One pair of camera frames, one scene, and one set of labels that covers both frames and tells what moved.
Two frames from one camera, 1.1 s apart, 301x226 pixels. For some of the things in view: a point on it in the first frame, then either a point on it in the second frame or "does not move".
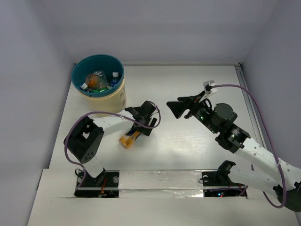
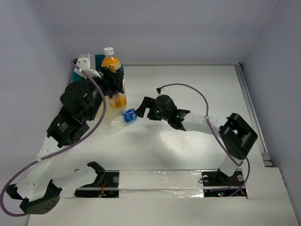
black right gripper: [179, 106] -> [147, 101]
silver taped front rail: [163, 183] does not move
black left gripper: [143, 122] -> [113, 78]
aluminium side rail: [241, 76] does not move
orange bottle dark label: [127, 141] -> [119, 100]
